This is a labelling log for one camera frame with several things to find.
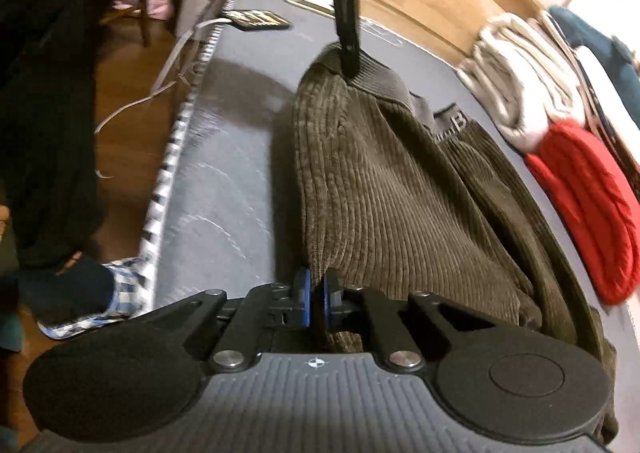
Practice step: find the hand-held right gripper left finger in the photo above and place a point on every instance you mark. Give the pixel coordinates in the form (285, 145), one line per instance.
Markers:
(303, 300)

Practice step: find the blue checkered slipper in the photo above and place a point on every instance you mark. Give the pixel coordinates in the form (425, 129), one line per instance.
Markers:
(122, 293)

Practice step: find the red folded cloth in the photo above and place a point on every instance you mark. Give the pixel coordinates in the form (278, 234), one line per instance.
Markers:
(590, 208)

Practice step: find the striped dark cloth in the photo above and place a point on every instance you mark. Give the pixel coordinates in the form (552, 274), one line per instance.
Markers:
(607, 133)

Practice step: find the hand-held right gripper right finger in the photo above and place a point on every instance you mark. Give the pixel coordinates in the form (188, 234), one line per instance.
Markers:
(327, 302)

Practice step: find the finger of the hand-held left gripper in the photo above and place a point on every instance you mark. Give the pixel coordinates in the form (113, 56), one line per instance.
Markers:
(347, 18)

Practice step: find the white folded cloth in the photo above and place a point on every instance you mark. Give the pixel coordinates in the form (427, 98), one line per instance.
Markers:
(520, 78)

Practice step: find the grey mattress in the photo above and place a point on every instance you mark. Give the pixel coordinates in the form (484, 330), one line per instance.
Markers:
(235, 158)

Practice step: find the person's leg in black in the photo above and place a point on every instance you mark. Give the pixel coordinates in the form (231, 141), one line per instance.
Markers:
(50, 108)

